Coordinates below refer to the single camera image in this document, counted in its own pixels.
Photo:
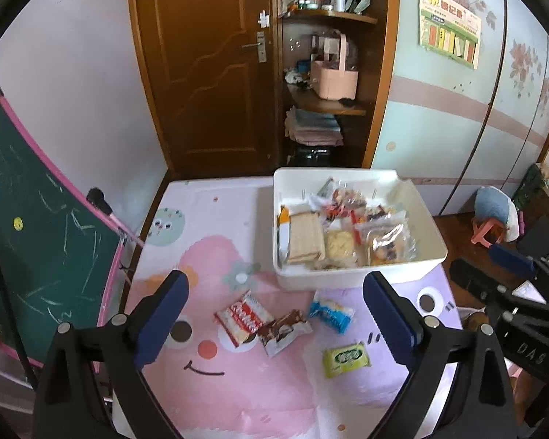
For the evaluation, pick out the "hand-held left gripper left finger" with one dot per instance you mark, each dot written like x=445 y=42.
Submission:
x=164 y=315

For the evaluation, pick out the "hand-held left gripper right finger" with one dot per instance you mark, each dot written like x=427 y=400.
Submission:
x=389 y=315

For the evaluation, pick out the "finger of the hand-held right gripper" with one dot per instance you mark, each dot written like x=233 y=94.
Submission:
x=471 y=274
x=512 y=258

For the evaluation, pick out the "white plastic bin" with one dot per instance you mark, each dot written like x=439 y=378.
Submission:
x=297 y=279

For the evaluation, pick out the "pink plastic stool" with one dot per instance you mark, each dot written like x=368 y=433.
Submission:
x=487 y=234

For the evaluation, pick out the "blue snack packet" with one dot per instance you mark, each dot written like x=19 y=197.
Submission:
x=331 y=313

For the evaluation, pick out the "blue cushion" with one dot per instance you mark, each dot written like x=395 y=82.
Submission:
x=492 y=203

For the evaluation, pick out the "green snack packet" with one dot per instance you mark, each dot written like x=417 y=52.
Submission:
x=347 y=359

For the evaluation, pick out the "clear cookie packet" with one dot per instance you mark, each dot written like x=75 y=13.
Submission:
x=386 y=244

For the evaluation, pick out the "dark green crate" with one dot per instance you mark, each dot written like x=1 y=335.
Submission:
x=533 y=183

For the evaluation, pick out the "red white snack packet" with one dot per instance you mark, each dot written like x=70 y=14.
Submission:
x=245 y=318

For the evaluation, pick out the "clear cracker packet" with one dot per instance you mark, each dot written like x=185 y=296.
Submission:
x=341 y=244

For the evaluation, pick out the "pink printed table mat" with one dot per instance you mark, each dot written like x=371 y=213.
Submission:
x=219 y=398

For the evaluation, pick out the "brown snack packet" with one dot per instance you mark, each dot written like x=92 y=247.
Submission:
x=283 y=331

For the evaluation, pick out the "sandwich cracker packet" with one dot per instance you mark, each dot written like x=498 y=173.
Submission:
x=304 y=238

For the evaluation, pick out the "orange white snack packet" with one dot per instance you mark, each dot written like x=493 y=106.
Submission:
x=282 y=226

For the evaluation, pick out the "pale blue flowered wardrobe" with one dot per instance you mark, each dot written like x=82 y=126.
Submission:
x=439 y=137

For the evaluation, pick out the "silver snack packet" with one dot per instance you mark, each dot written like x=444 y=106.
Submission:
x=322 y=190

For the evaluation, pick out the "stack of folded towels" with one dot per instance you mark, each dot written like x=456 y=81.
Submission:
x=313 y=128

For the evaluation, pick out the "wooden corner shelf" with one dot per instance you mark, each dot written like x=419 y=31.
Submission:
x=325 y=105

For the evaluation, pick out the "brown wooden door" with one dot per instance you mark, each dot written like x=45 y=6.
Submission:
x=201 y=77

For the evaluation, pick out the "green tape dispenser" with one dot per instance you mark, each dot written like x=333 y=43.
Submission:
x=359 y=0

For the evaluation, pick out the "white door hook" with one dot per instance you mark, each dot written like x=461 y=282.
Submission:
x=264 y=19

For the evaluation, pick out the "green chalkboard pink frame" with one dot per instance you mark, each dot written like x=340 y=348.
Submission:
x=41 y=238

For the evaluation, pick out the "wall poster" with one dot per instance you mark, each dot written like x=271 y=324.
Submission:
x=448 y=32

